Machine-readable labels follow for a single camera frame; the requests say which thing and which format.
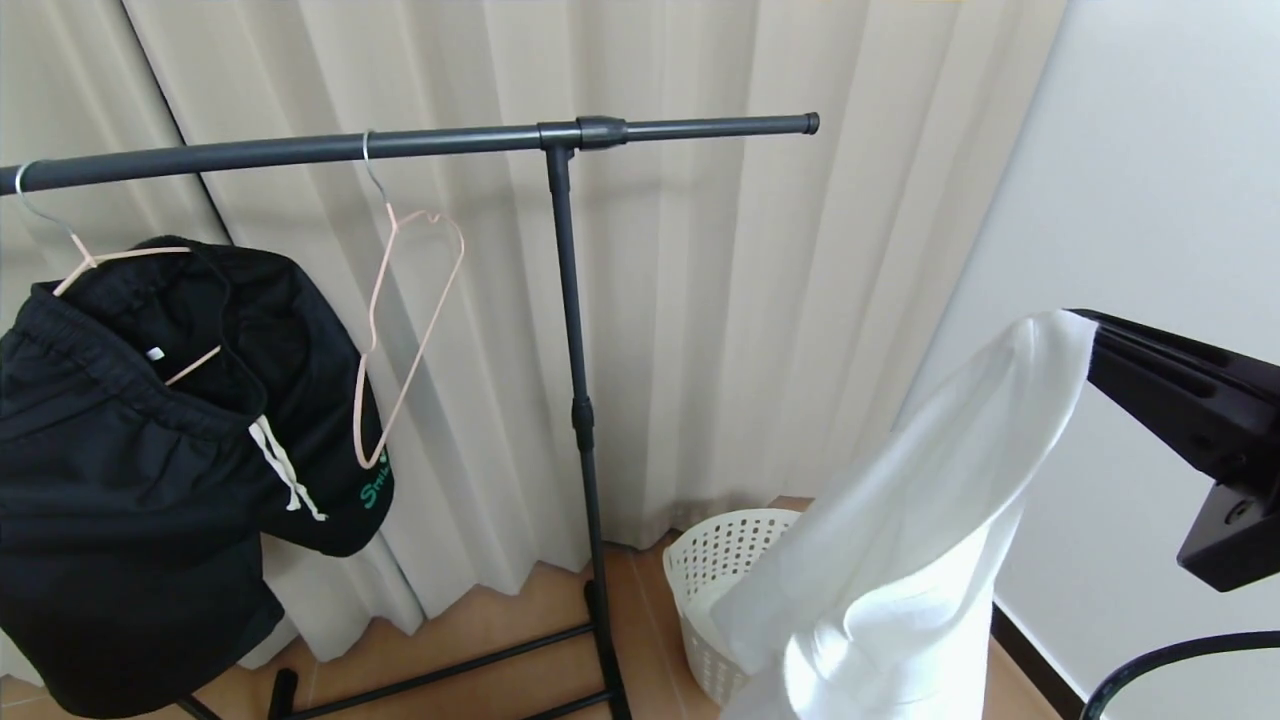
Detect black shorts with white cords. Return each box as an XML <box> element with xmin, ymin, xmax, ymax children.
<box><xmin>0</xmin><ymin>236</ymin><xmax>395</xmax><ymax>719</ymax></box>

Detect white laundry basket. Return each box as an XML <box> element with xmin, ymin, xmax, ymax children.
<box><xmin>662</xmin><ymin>508</ymin><xmax>801</xmax><ymax>706</ymax></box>

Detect white garment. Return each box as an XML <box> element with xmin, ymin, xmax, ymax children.
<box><xmin>708</xmin><ymin>310</ymin><xmax>1099</xmax><ymax>720</ymax></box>

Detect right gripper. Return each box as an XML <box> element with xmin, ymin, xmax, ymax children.
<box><xmin>1177</xmin><ymin>478</ymin><xmax>1280</xmax><ymax>593</ymax></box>

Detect black clothes rack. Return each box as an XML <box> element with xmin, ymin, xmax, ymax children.
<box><xmin>0</xmin><ymin>113</ymin><xmax>821</xmax><ymax>720</ymax></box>

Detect black cable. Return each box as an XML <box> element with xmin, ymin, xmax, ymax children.
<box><xmin>1080</xmin><ymin>630</ymin><xmax>1280</xmax><ymax>720</ymax></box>

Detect pink clothes hanger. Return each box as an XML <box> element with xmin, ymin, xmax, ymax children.
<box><xmin>14</xmin><ymin>160</ymin><xmax>223</xmax><ymax>387</ymax></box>
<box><xmin>353</xmin><ymin>130</ymin><xmax>467</xmax><ymax>470</ymax></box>

